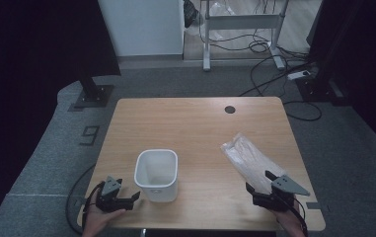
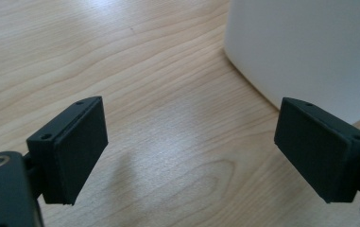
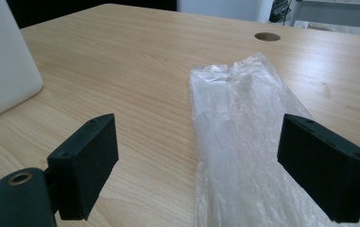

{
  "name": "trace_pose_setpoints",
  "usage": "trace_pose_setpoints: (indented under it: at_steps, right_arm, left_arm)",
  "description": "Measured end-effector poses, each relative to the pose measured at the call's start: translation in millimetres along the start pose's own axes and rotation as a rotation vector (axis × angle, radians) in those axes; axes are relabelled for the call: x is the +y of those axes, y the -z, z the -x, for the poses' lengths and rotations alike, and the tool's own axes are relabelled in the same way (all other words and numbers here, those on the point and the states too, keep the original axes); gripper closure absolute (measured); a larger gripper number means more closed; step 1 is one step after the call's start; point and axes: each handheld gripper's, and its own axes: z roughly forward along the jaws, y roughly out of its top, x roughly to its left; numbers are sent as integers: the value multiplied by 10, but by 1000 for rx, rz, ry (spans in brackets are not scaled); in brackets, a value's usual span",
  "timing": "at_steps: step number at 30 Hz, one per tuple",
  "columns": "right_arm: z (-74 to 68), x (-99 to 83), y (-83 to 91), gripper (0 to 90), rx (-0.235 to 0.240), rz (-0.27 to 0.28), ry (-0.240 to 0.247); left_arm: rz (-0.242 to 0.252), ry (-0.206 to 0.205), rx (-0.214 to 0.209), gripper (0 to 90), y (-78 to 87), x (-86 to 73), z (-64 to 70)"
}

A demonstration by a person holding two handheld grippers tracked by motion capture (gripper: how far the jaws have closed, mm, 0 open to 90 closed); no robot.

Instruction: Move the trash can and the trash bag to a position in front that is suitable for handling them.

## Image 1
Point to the large black curtain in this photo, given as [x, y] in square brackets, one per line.
[27, 65]

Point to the narrow black curtain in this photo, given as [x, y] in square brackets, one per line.
[373, 65]

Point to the white metal desk frame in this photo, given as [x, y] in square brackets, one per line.
[241, 21]

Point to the black bag under desk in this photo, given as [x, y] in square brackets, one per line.
[190, 13]

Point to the white plastic trash bin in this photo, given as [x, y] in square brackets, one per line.
[157, 191]

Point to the black stand with square base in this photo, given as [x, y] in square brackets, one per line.
[93, 95]

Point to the person's right hand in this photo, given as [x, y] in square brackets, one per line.
[290, 222]

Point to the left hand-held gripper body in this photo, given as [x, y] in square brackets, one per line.
[111, 200]

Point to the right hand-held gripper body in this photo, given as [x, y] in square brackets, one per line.
[285, 187]

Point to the crumpled clear plastic wrap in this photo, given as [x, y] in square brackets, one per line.
[220, 8]

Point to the black round table grommet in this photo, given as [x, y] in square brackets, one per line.
[230, 109]

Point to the black stand with wide base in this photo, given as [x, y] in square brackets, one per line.
[320, 85]

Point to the white cabinet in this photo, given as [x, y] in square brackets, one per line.
[142, 26]

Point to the white power strip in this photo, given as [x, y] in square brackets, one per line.
[298, 75]

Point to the clear plastic bag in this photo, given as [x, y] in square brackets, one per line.
[248, 158]

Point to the person's left hand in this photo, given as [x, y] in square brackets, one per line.
[98, 220]

